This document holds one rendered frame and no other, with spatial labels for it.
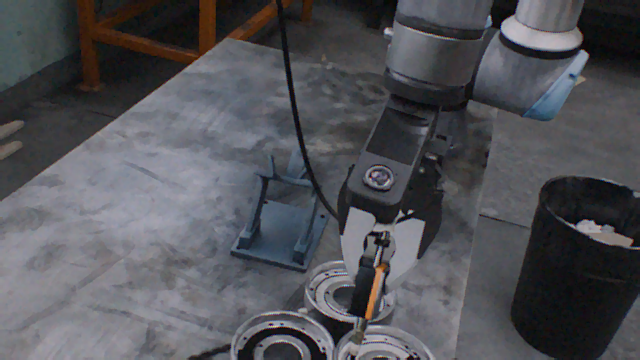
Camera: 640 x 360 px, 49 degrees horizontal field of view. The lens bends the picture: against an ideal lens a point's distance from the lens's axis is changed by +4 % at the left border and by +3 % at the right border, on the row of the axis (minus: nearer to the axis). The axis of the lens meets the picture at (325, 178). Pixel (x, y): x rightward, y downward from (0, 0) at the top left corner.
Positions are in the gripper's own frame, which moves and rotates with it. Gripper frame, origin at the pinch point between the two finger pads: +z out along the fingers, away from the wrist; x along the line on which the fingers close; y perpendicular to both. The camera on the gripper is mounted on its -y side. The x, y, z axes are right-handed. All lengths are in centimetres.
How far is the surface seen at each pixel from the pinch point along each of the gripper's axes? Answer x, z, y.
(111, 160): 44, 10, 26
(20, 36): 167, 45, 164
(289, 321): 7.7, 9.6, 2.5
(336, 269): 5.6, 8.2, 13.0
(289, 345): 6.6, 10.5, -0.2
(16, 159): 143, 78, 132
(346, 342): 1.2, 9.3, 1.9
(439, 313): -7.4, 10.7, 15.0
